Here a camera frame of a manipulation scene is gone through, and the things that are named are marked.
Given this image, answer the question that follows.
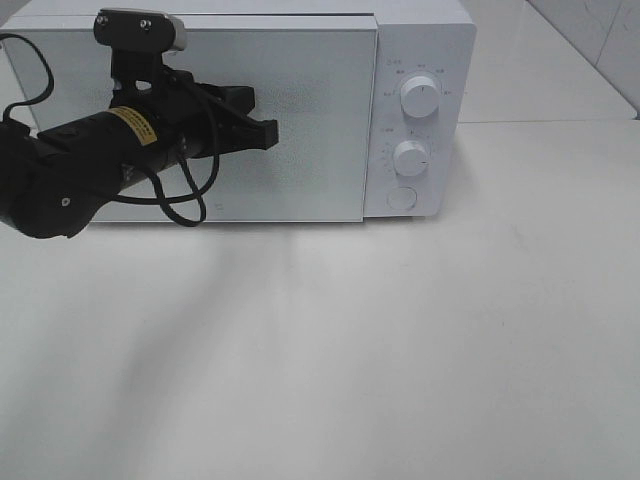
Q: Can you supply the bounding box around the white microwave knob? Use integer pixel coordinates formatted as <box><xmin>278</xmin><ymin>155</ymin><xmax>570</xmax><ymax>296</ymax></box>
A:
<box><xmin>393</xmin><ymin>140</ymin><xmax>430</xmax><ymax>177</ymax></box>
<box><xmin>399</xmin><ymin>72</ymin><xmax>441</xmax><ymax>119</ymax></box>

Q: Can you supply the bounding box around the white microwave oven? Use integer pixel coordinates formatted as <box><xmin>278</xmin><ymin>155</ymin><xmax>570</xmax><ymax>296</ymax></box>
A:
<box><xmin>1</xmin><ymin>1</ymin><xmax>477</xmax><ymax>239</ymax></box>

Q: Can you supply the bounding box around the white microwave door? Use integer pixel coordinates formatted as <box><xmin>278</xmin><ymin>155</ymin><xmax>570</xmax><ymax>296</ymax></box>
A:
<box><xmin>5</xmin><ymin>28</ymin><xmax>377</xmax><ymax>222</ymax></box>

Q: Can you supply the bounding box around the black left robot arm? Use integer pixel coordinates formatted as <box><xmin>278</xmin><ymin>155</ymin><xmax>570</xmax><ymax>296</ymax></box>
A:
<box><xmin>1</xmin><ymin>8</ymin><xmax>279</xmax><ymax>239</ymax></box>

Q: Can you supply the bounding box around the round white door button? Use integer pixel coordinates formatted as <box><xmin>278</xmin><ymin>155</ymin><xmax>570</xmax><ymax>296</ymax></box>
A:
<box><xmin>387</xmin><ymin>187</ymin><xmax>417</xmax><ymax>211</ymax></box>

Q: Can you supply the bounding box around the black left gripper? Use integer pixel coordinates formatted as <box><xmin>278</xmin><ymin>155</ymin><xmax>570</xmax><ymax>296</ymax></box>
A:
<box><xmin>93</xmin><ymin>8</ymin><xmax>278</xmax><ymax>175</ymax></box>

